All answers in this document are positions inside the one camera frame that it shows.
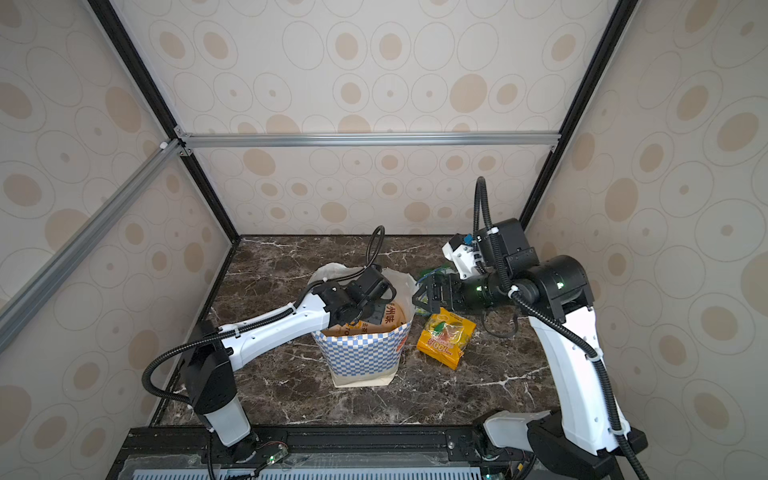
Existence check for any orange potato chips bag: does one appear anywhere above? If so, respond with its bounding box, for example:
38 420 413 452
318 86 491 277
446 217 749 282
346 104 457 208
321 302 407 337

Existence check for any yellow gummy candy bag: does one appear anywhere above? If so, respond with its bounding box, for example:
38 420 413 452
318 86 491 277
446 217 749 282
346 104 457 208
417 308 476 370

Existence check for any blue checkered paper bag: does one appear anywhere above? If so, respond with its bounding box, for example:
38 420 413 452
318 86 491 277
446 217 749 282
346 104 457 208
311 268 416 388

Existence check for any green Fox's candy bag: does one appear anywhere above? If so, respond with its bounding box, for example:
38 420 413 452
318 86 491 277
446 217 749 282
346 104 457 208
417 265 456 284

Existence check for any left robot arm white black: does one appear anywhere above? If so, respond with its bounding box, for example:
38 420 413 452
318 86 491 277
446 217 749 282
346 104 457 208
141 225 397 447

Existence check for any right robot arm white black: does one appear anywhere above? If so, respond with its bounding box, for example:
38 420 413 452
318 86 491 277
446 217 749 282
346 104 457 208
412 177 648 479

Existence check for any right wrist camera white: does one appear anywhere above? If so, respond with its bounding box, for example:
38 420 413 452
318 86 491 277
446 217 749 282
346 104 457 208
442 234 482 280

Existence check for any horizontal aluminium rail back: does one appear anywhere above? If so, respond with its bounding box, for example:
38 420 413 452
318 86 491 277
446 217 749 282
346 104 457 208
173 131 561 152

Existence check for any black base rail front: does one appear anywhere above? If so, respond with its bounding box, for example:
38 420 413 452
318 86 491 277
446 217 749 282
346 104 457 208
119 424 625 480

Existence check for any black frame post right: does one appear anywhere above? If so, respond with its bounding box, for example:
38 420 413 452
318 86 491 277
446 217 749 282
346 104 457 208
519 0 639 230

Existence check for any black frame post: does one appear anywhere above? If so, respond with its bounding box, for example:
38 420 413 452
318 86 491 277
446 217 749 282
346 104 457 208
519 0 639 230
87 0 240 244

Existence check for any aluminium rail left wall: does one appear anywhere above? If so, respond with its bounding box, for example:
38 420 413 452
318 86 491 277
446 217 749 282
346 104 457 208
1 139 182 350

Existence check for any black frame post left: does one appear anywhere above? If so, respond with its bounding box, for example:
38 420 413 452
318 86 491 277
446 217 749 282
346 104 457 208
87 0 240 244

